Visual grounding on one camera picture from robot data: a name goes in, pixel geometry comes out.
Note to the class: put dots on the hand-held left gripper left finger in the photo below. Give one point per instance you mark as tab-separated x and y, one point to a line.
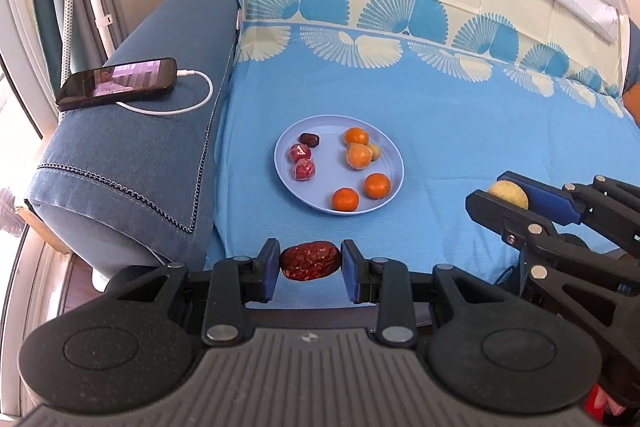
270	268

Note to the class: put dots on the small yellow round fruit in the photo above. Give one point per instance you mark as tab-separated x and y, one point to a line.
507	196

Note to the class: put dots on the plastic-wrapped red fruit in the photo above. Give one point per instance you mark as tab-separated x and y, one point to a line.
304	170
300	152

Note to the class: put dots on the bare orange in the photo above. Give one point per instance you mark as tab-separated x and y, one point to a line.
345	200
356	136

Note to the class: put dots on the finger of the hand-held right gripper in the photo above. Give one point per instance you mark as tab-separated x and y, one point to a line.
500	212
555	204

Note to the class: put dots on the dark red date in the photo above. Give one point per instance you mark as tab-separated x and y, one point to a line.
309	139

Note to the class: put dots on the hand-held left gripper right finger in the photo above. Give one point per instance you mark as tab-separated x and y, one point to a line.
349	270

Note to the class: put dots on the large yellow round fruit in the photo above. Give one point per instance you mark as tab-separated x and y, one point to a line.
375	152

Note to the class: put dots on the blue fan-print sheet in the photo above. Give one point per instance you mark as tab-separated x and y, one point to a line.
450	117

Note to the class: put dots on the blue sofa armrest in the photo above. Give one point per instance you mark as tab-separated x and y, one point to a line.
135	147

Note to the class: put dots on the black smartphone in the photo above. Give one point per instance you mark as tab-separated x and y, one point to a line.
115	82

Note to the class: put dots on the wrinkled red date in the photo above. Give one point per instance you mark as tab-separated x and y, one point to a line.
310	262

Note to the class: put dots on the pale blue round plate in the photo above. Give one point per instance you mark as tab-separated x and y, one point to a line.
325	179

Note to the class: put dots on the plastic-wrapped orange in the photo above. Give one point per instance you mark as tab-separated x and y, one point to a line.
376	185
358	158

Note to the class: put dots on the red cloth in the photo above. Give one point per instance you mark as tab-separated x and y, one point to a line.
597	402

